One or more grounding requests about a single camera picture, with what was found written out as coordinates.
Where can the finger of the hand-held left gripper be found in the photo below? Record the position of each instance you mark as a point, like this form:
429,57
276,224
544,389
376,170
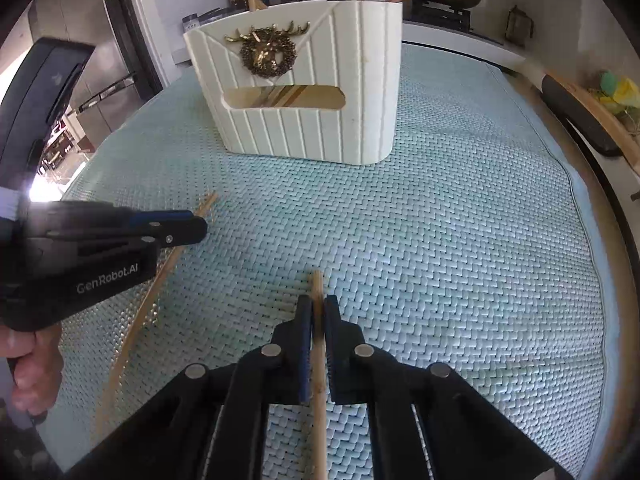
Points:
165,217
180,232

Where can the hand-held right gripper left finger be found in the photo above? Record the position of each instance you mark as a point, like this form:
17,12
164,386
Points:
285,360

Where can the white kitchen counter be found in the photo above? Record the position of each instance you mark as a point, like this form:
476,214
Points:
500,57

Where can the person's left hand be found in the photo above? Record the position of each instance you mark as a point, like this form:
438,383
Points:
37,370

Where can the black gas stove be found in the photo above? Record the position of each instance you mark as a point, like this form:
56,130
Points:
440,17

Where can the dark-framed glass jug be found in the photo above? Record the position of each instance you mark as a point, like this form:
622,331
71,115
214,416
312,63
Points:
518,25

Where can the plastic bag of green sponges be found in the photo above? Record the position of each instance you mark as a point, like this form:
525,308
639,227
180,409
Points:
617,92

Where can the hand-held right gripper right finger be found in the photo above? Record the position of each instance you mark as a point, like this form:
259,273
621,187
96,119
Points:
345,360

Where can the teal woven table mat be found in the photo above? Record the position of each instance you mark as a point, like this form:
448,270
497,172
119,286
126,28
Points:
450,260

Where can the cream ribbed utensil holder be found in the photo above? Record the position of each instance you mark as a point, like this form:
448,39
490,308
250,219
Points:
310,135

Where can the white spice jar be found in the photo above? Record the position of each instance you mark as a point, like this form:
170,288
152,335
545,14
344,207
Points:
190,24

